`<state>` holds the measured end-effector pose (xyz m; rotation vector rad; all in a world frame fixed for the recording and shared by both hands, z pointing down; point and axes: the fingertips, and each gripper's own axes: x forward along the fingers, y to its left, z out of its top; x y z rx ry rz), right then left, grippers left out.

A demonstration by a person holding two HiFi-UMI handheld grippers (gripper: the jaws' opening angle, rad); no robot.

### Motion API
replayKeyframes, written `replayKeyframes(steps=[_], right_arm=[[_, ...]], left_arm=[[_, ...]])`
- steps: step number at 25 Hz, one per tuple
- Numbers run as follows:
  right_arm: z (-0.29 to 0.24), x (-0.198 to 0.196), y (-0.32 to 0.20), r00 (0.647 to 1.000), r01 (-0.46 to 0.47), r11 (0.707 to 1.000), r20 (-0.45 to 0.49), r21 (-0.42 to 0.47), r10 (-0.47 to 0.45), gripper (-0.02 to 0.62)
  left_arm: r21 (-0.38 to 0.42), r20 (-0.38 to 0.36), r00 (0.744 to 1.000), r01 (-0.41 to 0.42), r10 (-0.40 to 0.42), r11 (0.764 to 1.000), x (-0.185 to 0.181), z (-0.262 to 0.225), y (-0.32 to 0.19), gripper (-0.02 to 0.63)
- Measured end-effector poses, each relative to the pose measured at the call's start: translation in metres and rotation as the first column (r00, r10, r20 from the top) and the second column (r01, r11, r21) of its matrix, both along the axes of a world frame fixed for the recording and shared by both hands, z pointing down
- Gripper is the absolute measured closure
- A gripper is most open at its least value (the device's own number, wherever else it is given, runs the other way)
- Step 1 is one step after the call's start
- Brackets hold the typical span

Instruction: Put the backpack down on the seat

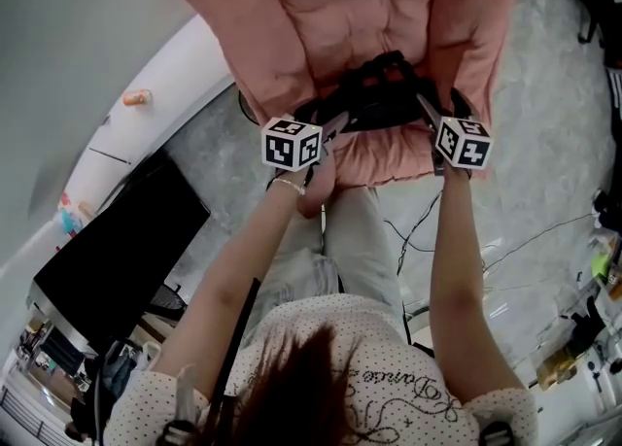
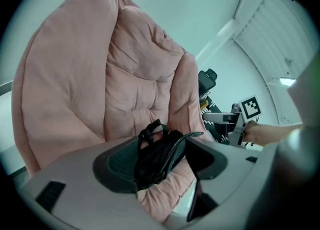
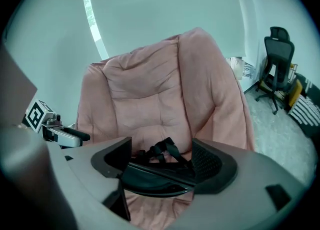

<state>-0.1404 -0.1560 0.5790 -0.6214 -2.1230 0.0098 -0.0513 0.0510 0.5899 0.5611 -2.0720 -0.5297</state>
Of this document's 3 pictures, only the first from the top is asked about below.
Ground small orange packet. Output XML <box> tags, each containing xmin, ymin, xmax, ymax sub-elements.
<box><xmin>121</xmin><ymin>88</ymin><xmax>154</xmax><ymax>108</ymax></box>

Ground black monitor screen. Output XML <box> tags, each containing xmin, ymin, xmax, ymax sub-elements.
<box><xmin>27</xmin><ymin>149</ymin><xmax>212</xmax><ymax>354</ymax></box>

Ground grey trousers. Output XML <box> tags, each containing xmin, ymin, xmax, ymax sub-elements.
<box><xmin>256</xmin><ymin>185</ymin><xmax>405</xmax><ymax>339</ymax></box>

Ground pink padded jacket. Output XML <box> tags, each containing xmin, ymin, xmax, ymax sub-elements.
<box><xmin>179</xmin><ymin>0</ymin><xmax>522</xmax><ymax>220</ymax></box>

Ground white dotted shirt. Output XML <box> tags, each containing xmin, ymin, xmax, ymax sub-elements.
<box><xmin>103</xmin><ymin>292</ymin><xmax>541</xmax><ymax>446</ymax></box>

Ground person's left forearm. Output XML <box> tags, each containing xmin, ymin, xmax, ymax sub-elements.
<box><xmin>154</xmin><ymin>169</ymin><xmax>313</xmax><ymax>395</ymax></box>

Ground black white striped cloth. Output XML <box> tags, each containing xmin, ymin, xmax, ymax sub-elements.
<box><xmin>605</xmin><ymin>67</ymin><xmax>622</xmax><ymax>122</ymax></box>

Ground grey harness strap with buckle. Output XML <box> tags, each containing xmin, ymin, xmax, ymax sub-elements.
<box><xmin>478</xmin><ymin>417</ymin><xmax>519</xmax><ymax>446</ymax></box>
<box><xmin>155</xmin><ymin>363</ymin><xmax>205</xmax><ymax>446</ymax></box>

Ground black office chair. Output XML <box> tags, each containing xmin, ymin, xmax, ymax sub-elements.
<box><xmin>553</xmin><ymin>0</ymin><xmax>622</xmax><ymax>71</ymax></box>

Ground white cluttered shelf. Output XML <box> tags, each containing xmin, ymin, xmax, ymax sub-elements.
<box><xmin>532</xmin><ymin>220</ymin><xmax>622</xmax><ymax>416</ymax></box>

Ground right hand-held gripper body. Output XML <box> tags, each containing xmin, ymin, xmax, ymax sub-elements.
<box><xmin>429</xmin><ymin>115</ymin><xmax>495</xmax><ymax>178</ymax></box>

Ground white curved counter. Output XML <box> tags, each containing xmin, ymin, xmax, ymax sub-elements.
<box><xmin>0</xmin><ymin>14</ymin><xmax>235</xmax><ymax>271</ymax></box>

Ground black mesh wastebasket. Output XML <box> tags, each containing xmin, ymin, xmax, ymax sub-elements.
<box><xmin>236</xmin><ymin>87</ymin><xmax>260</xmax><ymax>125</ymax></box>

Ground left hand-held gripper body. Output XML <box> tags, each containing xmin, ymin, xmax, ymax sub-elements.
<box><xmin>259</xmin><ymin>115</ymin><xmax>325</xmax><ymax>173</ymax></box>

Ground person's right forearm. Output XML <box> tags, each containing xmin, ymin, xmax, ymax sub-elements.
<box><xmin>426</xmin><ymin>169</ymin><xmax>530</xmax><ymax>407</ymax></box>

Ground silver bracelet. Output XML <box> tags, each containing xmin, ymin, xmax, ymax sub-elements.
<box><xmin>270</xmin><ymin>176</ymin><xmax>308</xmax><ymax>197</ymax></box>

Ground black fabric bag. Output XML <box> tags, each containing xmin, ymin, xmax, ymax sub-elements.
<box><xmin>293</xmin><ymin>50</ymin><xmax>470</xmax><ymax>135</ymax></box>

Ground black floor cable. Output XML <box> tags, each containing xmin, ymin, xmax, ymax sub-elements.
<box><xmin>383</xmin><ymin>189</ymin><xmax>598</xmax><ymax>291</ymax></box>

